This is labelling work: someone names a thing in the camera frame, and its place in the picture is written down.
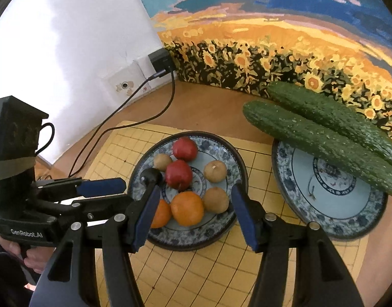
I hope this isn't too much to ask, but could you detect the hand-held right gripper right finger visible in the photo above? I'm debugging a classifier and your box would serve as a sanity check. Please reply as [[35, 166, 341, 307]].
[[231, 184, 364, 307]]

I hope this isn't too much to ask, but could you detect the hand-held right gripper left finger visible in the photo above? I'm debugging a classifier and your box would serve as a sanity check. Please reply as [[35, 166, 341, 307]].
[[30, 184, 161, 307]]

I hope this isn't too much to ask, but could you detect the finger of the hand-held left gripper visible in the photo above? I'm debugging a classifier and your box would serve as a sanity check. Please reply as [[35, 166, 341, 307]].
[[33, 177, 127, 202], [57, 198, 134, 227]]

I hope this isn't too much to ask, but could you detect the orange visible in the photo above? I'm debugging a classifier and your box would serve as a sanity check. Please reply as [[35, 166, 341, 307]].
[[170, 192, 205, 227], [150, 199, 172, 229]]

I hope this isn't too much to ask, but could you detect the brown kiwi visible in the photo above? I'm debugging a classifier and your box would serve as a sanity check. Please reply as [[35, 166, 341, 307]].
[[204, 161, 228, 183], [202, 187, 230, 214], [153, 153, 174, 172]]

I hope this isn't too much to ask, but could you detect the dark plum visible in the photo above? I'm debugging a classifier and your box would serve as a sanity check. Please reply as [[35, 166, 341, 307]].
[[140, 168, 164, 195]]

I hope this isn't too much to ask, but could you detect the blue patterned plate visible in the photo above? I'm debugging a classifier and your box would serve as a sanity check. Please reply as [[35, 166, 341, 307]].
[[272, 139, 388, 240], [127, 131, 248, 251]]

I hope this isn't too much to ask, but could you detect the person's left hand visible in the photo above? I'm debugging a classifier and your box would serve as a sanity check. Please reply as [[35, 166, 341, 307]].
[[7, 240, 54, 274]]

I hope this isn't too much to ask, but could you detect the red fruit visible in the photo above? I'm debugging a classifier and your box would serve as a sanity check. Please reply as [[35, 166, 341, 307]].
[[165, 160, 193, 191], [172, 137, 198, 162]]

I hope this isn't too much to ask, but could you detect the yellow grid game board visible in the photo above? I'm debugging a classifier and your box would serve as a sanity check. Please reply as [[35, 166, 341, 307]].
[[83, 121, 371, 307]]

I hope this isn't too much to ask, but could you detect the green cucumber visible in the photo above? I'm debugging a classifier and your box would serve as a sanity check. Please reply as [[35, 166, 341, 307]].
[[267, 81, 392, 170], [242, 101, 392, 199]]

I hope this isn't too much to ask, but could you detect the black charger adapter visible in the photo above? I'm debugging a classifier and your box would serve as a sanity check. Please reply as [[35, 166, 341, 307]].
[[148, 49, 177, 72]]

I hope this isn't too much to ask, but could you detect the sunflower field painting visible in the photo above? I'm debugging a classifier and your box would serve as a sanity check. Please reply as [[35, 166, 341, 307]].
[[127, 0, 392, 141]]

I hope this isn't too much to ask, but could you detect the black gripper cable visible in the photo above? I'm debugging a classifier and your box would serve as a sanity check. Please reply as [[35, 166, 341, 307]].
[[38, 122, 56, 155]]

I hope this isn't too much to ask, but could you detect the thin black cable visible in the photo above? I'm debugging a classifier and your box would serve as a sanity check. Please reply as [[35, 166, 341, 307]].
[[36, 69, 168, 167], [68, 70, 177, 180]]

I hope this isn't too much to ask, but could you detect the white wall socket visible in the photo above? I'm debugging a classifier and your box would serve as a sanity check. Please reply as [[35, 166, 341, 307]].
[[98, 61, 155, 103]]

